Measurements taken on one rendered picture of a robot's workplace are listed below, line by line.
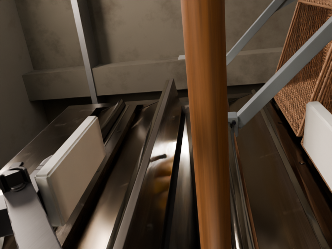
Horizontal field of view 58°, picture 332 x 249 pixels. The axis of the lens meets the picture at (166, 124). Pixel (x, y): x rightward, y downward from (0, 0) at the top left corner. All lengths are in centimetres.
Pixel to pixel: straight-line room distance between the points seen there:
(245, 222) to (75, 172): 26
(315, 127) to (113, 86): 316
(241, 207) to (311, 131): 23
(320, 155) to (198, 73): 10
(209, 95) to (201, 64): 2
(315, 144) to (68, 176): 13
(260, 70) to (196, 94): 296
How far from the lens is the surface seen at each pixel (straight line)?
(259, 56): 314
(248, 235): 37
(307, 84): 176
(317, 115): 18
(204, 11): 21
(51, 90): 358
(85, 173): 18
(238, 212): 39
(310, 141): 19
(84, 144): 18
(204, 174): 25
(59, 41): 370
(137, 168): 93
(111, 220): 98
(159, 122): 119
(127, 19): 341
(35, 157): 149
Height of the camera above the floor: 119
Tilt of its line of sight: 9 degrees up
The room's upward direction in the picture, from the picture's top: 93 degrees counter-clockwise
